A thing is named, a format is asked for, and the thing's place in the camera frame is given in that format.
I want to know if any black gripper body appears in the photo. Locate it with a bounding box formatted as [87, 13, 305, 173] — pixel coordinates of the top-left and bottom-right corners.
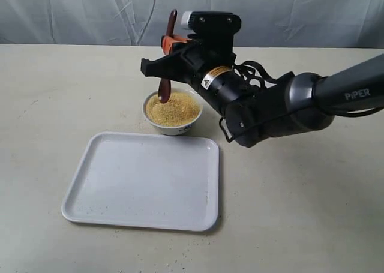
[181, 34, 236, 84]

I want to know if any dark brown wooden spoon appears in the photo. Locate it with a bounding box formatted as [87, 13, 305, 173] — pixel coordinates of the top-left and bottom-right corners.
[157, 9, 178, 103]

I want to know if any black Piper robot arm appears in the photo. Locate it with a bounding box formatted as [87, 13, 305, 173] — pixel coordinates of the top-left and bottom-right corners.
[140, 34, 383, 148]

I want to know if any yellow granular powder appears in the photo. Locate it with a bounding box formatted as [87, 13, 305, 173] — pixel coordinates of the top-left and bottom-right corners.
[145, 92, 200, 127]

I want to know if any white ceramic bowl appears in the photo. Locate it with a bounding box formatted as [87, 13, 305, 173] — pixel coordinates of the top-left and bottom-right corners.
[142, 88, 203, 136]

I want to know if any white wrinkled backdrop curtain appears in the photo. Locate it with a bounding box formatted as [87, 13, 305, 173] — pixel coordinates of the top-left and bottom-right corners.
[1, 0, 383, 48]

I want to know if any white rectangular plastic tray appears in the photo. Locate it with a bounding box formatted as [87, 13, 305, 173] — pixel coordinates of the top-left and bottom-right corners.
[61, 132, 220, 232]

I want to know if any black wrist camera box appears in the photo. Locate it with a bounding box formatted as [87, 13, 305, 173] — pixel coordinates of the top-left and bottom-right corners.
[181, 11, 242, 35]

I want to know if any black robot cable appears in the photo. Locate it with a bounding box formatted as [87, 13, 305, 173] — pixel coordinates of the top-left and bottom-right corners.
[230, 60, 281, 91]

